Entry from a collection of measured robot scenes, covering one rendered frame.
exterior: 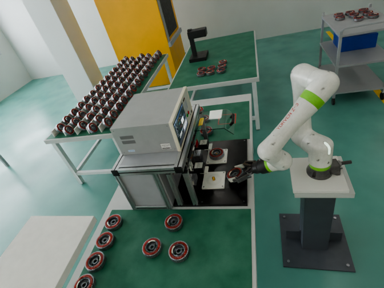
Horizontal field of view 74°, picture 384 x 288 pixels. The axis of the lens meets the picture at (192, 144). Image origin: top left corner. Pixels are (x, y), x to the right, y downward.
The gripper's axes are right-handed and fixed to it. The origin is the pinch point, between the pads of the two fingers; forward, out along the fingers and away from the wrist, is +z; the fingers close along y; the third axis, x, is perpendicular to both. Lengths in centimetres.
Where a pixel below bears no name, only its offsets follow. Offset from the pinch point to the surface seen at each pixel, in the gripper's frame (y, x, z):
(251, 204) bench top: -15.3, -14.4, -8.8
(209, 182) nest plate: -7.8, 3.8, 15.9
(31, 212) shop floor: -46, 55, 260
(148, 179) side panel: -34, 36, 24
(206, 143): 15.0, 20.9, 17.6
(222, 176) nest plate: -0.3, 0.8, 10.6
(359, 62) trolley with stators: 236, -58, -45
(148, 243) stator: -60, 11, 29
